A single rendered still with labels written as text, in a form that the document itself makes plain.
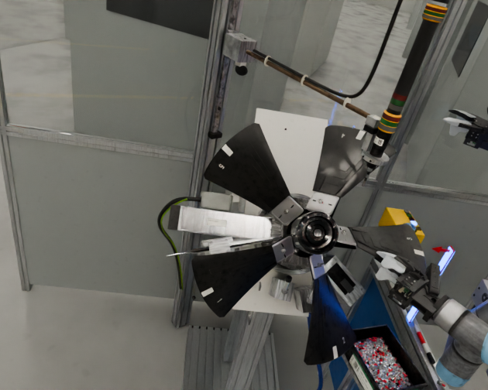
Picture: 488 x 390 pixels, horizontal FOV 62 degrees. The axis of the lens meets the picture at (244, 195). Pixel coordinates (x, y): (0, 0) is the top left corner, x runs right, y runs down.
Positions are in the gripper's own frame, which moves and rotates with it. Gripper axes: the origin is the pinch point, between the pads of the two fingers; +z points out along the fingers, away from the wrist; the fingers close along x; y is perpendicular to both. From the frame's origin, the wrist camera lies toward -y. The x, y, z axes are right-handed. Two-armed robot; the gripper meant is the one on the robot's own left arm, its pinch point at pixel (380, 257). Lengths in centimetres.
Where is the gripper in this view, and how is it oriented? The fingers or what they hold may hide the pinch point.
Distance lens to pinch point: 121.4
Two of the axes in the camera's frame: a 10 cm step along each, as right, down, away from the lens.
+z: -6.2, -5.2, 5.9
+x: -1.0, 8.0, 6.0
